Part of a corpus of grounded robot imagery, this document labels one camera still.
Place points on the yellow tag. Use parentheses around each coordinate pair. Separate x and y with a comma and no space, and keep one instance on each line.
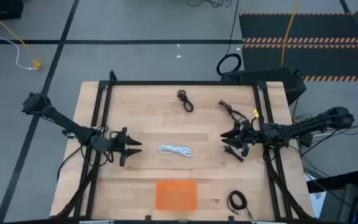
(256,113)

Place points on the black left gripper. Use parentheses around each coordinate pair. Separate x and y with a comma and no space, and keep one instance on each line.
(118,144)

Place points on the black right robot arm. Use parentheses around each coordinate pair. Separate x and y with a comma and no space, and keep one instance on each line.
(315,123)

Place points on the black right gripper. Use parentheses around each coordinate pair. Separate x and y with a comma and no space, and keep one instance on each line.
(249,135)

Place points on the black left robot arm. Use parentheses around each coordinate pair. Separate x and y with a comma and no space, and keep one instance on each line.
(64,121)

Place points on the black hazard-striped floor mat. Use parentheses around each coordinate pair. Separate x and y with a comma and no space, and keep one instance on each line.
(306,26)

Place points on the black aluminium table frame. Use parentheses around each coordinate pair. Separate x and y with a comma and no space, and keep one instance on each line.
(179,83)

